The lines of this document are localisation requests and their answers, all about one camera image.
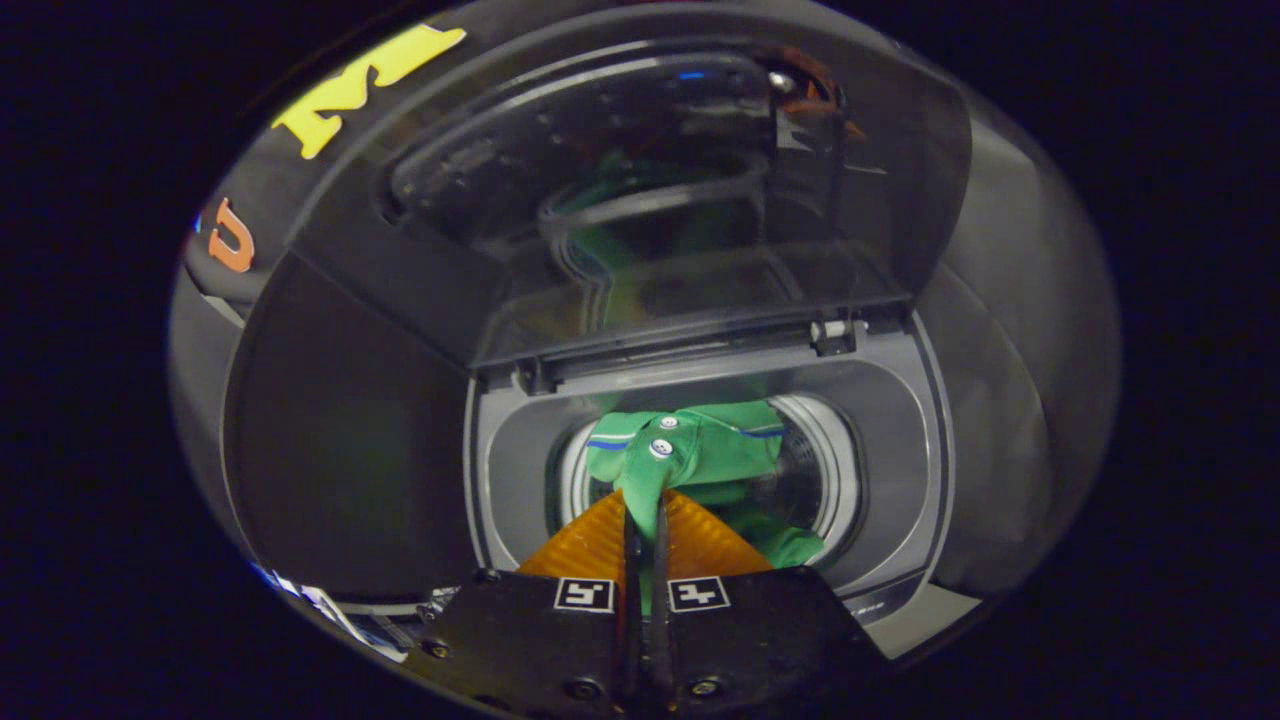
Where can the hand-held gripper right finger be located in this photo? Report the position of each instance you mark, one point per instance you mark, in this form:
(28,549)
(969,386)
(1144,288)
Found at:
(760,630)

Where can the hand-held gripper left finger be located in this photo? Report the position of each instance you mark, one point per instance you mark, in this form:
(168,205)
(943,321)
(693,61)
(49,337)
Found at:
(520,630)

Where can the green polo shirt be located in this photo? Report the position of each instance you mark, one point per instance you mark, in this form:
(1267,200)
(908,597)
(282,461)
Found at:
(720,450)

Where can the dark glass washing machine lid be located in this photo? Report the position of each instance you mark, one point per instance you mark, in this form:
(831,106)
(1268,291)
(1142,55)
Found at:
(700,150)

